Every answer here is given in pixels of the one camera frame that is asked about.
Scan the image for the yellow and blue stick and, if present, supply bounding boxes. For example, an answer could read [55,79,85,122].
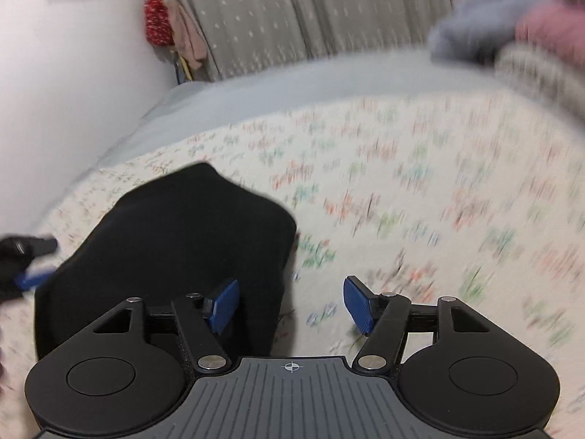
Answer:
[171,48,195,84]

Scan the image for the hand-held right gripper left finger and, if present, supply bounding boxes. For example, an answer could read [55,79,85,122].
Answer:
[89,279,241,374]

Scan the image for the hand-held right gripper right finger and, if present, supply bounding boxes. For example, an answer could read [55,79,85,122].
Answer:
[344,275,494,372]

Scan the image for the blue-grey fluffy cloth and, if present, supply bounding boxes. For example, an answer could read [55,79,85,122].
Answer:
[430,0,568,67]

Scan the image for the floral print blanket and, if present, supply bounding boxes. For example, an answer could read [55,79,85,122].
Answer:
[0,85,585,439]

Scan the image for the grey patterned curtain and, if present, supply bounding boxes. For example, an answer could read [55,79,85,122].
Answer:
[155,0,462,84]

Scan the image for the small pink pillow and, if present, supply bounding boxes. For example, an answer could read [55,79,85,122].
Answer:
[514,0,585,58]

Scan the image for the black pants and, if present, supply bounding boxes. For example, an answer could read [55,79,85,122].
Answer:
[34,162,299,367]

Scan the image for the red hanging ornament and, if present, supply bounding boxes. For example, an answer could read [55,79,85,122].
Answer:
[145,0,175,48]

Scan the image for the grey striped blanket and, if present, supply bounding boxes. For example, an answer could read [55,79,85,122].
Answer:
[495,43,585,120]

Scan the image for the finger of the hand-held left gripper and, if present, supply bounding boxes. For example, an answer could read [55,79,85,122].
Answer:
[11,263,54,292]
[0,236,59,258]

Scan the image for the pink hanging cloth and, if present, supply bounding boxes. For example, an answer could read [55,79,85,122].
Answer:
[167,2,209,72]

